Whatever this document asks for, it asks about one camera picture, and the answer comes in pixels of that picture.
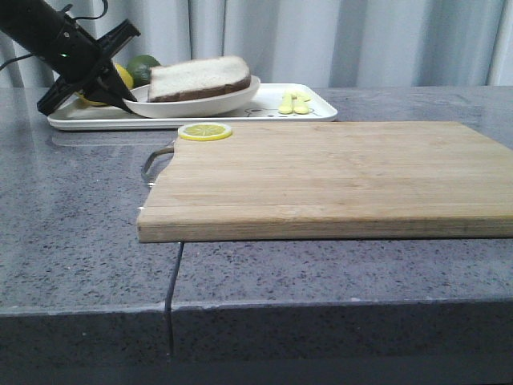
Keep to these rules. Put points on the metal cutting board handle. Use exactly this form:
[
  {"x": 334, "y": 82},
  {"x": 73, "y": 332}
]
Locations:
[{"x": 151, "y": 169}]

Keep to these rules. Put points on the bread slice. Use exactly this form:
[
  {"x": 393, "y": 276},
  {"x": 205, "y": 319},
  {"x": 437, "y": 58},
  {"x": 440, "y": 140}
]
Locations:
[{"x": 198, "y": 79}]

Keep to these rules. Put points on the wooden cutting board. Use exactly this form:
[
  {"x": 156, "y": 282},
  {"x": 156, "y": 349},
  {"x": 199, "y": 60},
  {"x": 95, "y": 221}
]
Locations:
[{"x": 342, "y": 180}]

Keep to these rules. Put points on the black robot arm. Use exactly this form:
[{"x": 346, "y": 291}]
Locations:
[{"x": 32, "y": 24}]

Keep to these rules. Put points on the lemon slice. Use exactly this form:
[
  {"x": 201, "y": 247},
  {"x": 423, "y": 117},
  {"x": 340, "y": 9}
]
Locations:
[{"x": 204, "y": 131}]

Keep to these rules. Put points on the green lime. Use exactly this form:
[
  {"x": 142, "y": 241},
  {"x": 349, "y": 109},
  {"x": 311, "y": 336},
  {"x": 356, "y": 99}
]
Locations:
[{"x": 139, "y": 67}]

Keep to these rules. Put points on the yellow lemon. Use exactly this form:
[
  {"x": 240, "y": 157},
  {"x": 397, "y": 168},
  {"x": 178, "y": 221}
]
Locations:
[{"x": 125, "y": 76}]

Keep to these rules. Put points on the grey pleated curtain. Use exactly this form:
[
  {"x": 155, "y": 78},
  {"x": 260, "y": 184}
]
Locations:
[{"x": 324, "y": 43}]

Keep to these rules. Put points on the white round plate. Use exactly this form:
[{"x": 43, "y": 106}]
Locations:
[{"x": 205, "y": 107}]

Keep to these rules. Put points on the white bear print tray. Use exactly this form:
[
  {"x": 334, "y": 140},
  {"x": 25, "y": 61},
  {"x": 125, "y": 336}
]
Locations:
[{"x": 78, "y": 116}]

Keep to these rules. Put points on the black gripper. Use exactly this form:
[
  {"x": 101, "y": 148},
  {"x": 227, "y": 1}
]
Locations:
[{"x": 85, "y": 64}]

